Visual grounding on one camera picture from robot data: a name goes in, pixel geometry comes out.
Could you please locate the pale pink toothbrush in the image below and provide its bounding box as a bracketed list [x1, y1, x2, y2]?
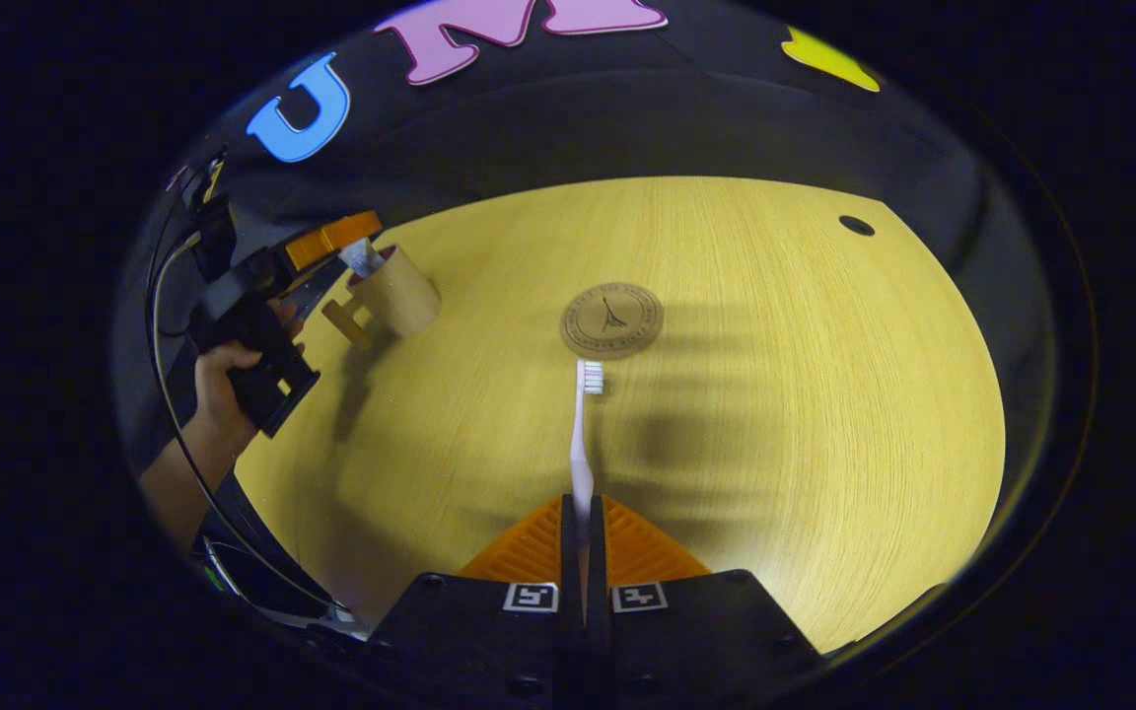
[569, 359, 605, 558]

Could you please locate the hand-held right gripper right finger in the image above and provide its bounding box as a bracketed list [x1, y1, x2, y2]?
[586, 493, 820, 709]

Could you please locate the yellow wooden desktop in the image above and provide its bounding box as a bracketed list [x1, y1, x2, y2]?
[233, 176, 1008, 652]

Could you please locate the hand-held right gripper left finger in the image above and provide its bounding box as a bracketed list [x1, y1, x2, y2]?
[371, 493, 586, 709]

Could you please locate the round brown coaster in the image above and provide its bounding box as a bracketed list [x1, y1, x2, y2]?
[559, 282, 665, 360]

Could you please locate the black backdrop cloth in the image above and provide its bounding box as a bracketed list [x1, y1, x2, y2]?
[114, 0, 1062, 494]

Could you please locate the white toothpaste tube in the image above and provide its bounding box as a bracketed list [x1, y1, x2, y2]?
[339, 237, 390, 280]

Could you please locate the beige cup with handle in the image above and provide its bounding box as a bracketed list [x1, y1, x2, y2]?
[321, 245, 443, 350]

